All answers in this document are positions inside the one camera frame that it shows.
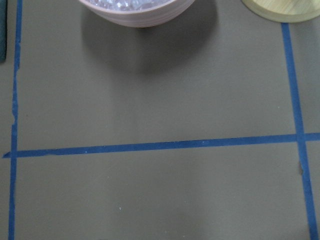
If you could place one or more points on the grey folded cloth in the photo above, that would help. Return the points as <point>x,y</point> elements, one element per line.
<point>3,30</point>

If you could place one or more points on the pink bowl with ice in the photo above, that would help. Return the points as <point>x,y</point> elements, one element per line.
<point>142,18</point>

